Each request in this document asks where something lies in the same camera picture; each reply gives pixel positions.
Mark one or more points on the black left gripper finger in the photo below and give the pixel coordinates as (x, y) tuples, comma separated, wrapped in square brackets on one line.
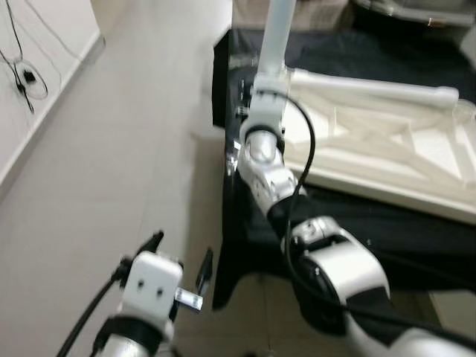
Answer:
[(151, 243), (204, 271)]

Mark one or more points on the white plastic table leg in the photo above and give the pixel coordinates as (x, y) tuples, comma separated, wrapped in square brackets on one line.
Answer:
[(275, 37), (372, 88)]

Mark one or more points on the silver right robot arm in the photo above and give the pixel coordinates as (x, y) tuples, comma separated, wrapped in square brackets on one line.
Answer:
[(342, 275)]

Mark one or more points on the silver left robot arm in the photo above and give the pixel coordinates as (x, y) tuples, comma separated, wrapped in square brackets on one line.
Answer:
[(126, 338)]

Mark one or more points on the beige cloth covered bench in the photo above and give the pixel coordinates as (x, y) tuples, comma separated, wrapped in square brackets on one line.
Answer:
[(312, 11)]

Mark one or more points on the black tablecloth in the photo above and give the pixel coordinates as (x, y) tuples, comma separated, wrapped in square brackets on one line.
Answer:
[(416, 223)]

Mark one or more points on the black wok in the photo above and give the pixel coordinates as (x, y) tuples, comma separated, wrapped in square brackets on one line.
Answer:
[(416, 18)]

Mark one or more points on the black power adapter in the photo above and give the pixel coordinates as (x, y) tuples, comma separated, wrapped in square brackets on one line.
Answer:
[(28, 76)]

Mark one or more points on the speckled grey right wrist camera mount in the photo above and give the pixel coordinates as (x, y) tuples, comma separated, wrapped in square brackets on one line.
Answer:
[(266, 104)]

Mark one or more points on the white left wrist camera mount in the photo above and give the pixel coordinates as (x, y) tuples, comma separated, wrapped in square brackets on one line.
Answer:
[(152, 286)]

